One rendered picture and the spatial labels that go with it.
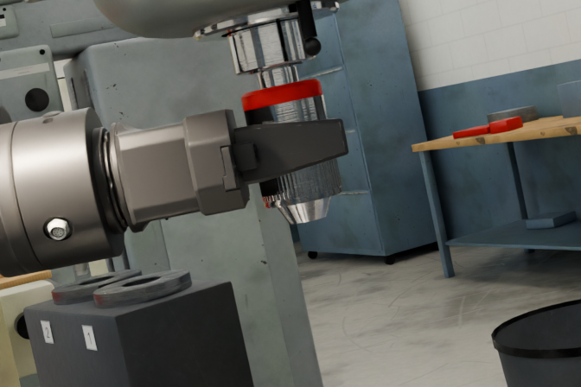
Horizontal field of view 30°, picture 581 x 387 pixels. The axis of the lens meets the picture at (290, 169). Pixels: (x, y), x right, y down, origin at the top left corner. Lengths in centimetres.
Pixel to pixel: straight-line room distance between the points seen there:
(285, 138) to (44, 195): 13
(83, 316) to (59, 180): 40
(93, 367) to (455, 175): 722
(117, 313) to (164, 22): 41
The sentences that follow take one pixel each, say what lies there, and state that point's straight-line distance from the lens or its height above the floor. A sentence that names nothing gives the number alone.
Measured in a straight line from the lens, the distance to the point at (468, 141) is 647.
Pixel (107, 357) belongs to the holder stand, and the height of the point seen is 108.
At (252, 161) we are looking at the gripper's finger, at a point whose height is 123.
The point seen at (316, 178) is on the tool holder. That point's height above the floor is 121.
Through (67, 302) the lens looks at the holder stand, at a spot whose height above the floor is 112.
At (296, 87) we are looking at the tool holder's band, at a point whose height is 127.
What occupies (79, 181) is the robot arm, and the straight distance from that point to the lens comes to 60.
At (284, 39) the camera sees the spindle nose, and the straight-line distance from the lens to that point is 61.
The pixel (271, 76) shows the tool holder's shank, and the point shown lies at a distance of 62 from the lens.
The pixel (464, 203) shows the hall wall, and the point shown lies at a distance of 812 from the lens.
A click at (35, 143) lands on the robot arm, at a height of 127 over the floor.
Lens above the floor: 125
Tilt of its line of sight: 3 degrees down
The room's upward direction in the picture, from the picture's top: 12 degrees counter-clockwise
